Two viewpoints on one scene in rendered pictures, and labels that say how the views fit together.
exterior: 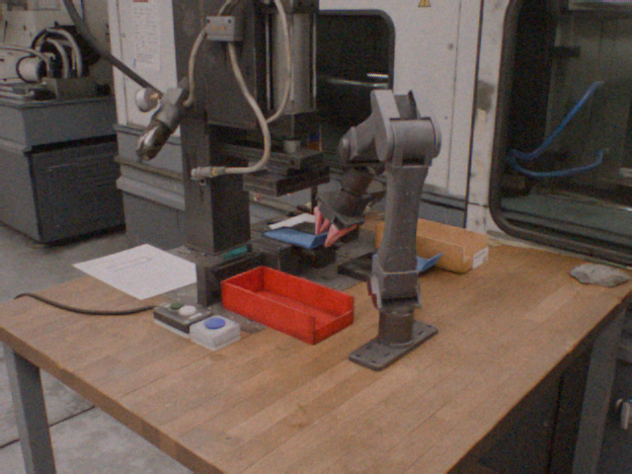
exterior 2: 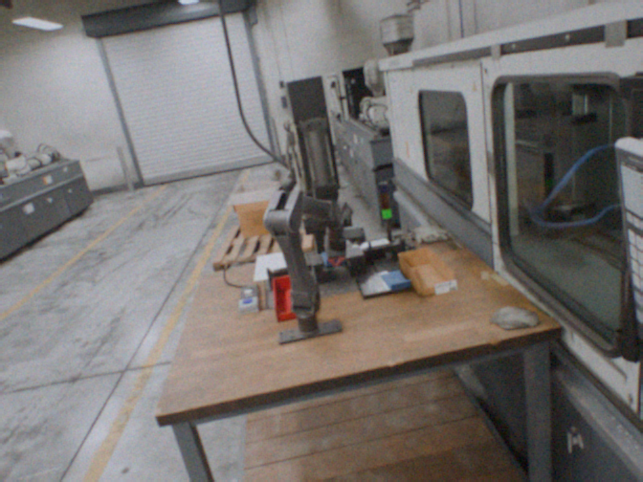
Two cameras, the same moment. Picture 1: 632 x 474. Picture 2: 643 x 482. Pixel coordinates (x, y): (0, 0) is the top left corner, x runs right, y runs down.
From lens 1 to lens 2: 118 cm
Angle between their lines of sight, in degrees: 43
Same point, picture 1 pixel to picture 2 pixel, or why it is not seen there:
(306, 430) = (213, 361)
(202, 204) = not seen: hidden behind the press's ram
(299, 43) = (314, 147)
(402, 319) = (300, 319)
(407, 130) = (273, 217)
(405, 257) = (298, 284)
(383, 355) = (290, 337)
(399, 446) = (229, 383)
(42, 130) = (384, 156)
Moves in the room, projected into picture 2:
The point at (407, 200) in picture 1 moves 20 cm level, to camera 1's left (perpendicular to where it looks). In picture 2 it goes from (286, 254) to (243, 247)
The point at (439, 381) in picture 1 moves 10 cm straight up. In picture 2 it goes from (295, 359) to (288, 329)
